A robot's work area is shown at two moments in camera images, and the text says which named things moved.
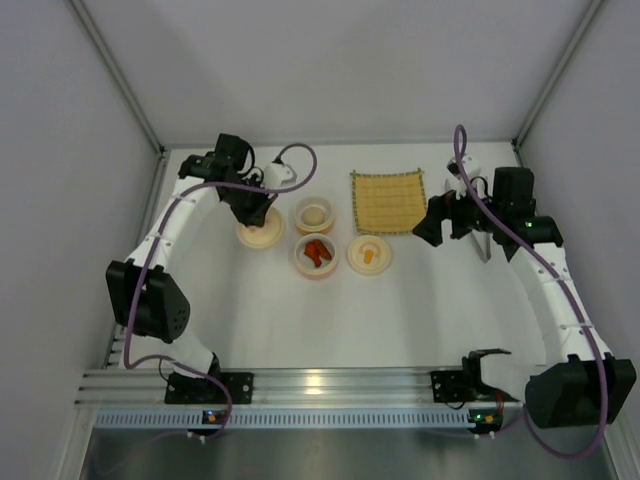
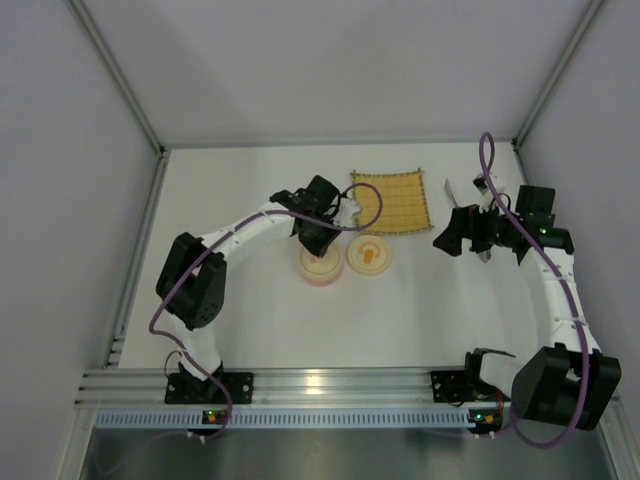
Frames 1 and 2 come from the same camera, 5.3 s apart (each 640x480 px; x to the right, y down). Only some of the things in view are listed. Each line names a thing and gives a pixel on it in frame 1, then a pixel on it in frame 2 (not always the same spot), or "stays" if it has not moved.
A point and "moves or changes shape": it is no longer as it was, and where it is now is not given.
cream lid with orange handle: (369, 255) stays
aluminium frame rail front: (273, 388) stays
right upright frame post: (586, 20) stays
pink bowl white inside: (306, 262) -> (321, 281)
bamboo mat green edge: (389, 202) stays
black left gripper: (248, 206) -> (314, 235)
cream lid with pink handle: (266, 235) moves or changes shape
